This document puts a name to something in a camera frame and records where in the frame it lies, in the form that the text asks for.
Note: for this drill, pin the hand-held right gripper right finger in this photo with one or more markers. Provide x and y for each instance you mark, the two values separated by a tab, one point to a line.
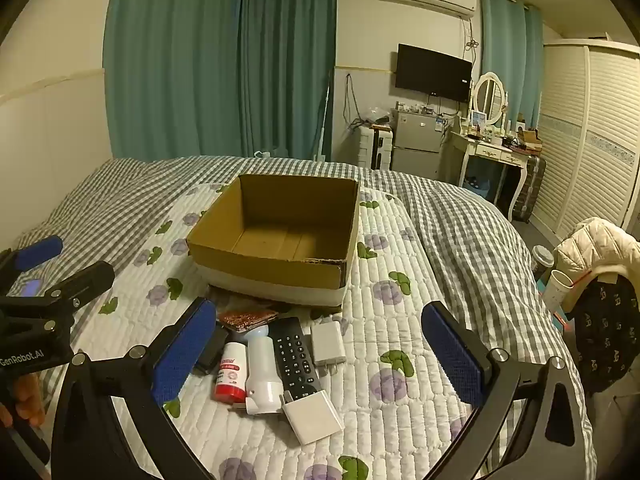
452	355

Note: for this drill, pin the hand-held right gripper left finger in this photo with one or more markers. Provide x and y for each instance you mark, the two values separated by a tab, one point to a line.
182	355

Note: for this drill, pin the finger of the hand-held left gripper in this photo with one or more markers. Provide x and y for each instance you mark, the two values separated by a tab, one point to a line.
39	252
85	280

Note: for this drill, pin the black rectangular case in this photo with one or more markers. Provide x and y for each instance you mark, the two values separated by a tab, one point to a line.
214	347

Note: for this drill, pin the red and white bottle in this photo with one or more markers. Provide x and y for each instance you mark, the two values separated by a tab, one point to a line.
231	375

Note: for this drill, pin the brown snack packet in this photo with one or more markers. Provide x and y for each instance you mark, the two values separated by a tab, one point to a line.
247	319

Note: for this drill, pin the white bottle with blue cap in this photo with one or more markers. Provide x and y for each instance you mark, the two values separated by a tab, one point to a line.
262	375

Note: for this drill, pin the black remote control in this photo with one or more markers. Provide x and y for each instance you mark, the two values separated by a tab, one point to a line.
296	355

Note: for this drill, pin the white plug adapter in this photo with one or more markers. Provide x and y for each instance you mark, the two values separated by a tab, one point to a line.
328	342

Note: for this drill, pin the white square charger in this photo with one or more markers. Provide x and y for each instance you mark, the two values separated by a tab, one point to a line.
314	417

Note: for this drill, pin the brown cardboard box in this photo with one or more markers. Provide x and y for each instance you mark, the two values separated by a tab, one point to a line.
280	240

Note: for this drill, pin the person's left hand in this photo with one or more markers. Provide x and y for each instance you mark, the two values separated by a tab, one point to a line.
27	402

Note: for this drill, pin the floral quilted mat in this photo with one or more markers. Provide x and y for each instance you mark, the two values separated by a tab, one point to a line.
390	340

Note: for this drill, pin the white paper cup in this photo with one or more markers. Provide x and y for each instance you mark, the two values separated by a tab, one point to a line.
556	290

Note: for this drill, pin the lidded jar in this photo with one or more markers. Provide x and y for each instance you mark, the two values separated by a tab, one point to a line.
543	259

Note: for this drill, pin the dark printed garment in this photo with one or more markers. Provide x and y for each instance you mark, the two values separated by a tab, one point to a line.
607	335

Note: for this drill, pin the blue storage basket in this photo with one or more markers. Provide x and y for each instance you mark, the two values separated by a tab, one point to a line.
477	187

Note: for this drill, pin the cream padded jacket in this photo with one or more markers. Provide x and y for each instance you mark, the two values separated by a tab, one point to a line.
595	250

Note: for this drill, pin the dark suitcase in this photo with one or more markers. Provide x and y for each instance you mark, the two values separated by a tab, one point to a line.
530	185

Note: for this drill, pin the white dressing table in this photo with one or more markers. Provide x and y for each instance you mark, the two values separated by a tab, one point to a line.
492	152

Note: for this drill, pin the small silver fridge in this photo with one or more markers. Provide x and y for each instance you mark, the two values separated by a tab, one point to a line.
416	145

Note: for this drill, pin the white suitcase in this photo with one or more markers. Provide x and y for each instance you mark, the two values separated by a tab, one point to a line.
374	147

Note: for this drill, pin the teal curtain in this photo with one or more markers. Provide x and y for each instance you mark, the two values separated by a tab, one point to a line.
170	60
290	60
510	60

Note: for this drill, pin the white louvred wardrobe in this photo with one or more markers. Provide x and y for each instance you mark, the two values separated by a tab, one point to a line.
590	135

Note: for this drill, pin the oval white vanity mirror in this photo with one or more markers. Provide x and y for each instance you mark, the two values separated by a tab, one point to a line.
489	96

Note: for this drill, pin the white pole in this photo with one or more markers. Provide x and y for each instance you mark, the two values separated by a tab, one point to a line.
324	125

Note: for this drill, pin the small photo frame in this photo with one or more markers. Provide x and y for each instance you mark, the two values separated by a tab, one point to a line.
477	119

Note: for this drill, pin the black wall television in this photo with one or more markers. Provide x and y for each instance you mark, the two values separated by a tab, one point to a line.
432	72

